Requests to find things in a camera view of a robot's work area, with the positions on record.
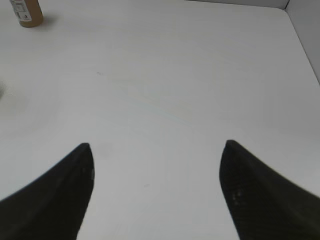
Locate orange juice bottle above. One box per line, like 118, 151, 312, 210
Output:
10, 0, 44, 28

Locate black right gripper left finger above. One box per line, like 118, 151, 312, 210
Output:
0, 143, 95, 240

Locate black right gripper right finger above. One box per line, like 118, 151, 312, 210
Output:
219, 139, 320, 240

